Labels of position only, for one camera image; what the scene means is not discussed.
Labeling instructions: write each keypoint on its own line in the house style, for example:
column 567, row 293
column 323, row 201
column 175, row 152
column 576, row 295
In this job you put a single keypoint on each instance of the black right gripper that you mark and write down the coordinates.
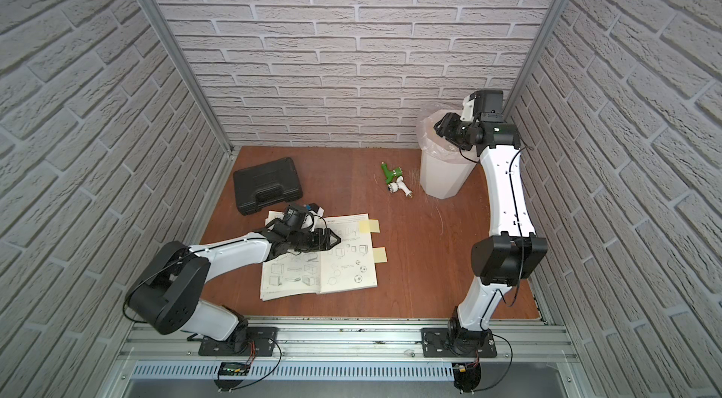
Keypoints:
column 451, row 122

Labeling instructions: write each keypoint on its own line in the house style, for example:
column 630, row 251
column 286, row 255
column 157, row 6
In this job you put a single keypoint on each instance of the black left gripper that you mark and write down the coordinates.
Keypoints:
column 312, row 237

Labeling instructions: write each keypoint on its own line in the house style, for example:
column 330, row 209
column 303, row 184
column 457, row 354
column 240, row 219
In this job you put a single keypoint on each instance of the drawing instruction book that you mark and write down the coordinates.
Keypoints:
column 346, row 267

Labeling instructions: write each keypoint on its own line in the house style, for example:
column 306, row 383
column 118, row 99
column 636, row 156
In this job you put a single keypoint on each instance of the yellow sticky note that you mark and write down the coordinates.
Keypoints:
column 369, row 226
column 379, row 255

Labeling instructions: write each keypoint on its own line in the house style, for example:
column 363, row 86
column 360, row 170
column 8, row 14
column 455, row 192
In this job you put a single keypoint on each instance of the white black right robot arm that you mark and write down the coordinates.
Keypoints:
column 512, row 250

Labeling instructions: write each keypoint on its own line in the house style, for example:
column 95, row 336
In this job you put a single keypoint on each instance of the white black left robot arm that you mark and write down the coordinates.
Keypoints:
column 167, row 294

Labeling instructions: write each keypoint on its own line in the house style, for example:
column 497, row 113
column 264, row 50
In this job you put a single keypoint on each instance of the white trash bin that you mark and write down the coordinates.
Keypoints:
column 443, row 171

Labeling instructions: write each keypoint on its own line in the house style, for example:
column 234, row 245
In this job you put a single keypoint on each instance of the green plastic tap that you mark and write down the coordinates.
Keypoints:
column 391, row 175

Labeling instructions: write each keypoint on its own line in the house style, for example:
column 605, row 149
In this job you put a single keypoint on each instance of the white plastic tap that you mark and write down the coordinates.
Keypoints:
column 398, row 185

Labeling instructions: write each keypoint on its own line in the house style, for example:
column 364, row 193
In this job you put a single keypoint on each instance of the black plastic tool case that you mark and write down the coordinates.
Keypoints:
column 267, row 184

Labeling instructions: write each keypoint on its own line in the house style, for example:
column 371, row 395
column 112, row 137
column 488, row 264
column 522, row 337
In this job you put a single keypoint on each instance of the small green circuit board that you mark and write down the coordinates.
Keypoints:
column 233, row 369

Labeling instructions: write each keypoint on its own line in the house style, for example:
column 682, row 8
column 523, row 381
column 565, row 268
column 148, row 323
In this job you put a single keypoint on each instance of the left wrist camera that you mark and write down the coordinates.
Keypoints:
column 300, row 217

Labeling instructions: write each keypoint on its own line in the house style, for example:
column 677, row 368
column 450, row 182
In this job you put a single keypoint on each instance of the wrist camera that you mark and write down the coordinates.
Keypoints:
column 300, row 217
column 485, row 105

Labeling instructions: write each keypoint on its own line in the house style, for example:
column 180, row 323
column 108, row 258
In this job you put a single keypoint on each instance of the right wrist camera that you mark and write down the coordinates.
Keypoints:
column 485, row 105

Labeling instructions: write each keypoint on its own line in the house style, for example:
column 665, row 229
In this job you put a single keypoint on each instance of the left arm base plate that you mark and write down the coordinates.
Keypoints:
column 241, row 343

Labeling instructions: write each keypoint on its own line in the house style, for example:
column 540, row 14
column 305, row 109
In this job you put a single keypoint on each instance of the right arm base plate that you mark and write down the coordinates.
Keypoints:
column 441, row 343

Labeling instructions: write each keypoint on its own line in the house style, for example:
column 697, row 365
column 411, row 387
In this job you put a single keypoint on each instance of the aluminium front rail frame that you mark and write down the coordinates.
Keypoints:
column 349, row 349

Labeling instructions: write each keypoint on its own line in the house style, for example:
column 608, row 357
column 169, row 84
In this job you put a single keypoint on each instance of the right aluminium corner post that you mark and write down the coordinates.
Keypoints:
column 549, row 23

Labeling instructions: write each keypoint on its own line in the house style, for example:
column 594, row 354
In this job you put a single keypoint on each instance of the aluminium corner post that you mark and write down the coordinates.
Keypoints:
column 174, row 51
column 549, row 23

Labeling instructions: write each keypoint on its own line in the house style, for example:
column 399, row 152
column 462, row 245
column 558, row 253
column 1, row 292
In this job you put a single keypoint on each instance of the left aluminium corner post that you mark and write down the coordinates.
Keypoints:
column 174, row 51

